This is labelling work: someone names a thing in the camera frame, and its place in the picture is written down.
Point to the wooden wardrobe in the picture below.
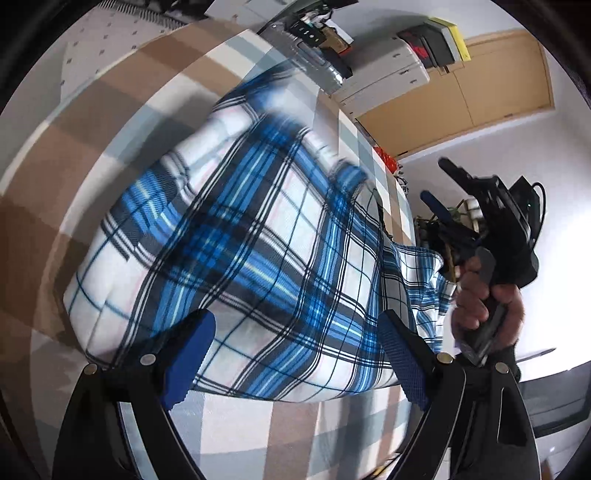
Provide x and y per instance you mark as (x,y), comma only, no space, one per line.
(498,83)

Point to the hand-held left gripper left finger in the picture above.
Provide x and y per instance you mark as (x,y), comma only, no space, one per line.
(189,360)

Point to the white drawer cabinet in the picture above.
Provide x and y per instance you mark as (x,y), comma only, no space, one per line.
(383,69)

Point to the orange red bag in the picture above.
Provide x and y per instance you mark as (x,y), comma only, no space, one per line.
(388,161)

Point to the dotted white rug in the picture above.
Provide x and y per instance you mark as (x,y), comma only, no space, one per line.
(106,32)

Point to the person's right hand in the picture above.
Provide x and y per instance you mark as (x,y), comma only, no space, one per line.
(471,295)

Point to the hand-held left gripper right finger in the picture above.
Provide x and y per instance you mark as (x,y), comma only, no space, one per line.
(406,360)

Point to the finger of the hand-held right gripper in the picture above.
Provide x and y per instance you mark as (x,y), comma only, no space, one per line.
(455,170)
(438,206)

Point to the checked blanket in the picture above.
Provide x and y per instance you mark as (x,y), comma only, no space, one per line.
(92,120)

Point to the blue plaid shirt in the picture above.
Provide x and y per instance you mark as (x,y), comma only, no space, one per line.
(258,258)

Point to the silver suitcase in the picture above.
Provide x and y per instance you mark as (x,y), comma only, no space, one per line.
(295,50)

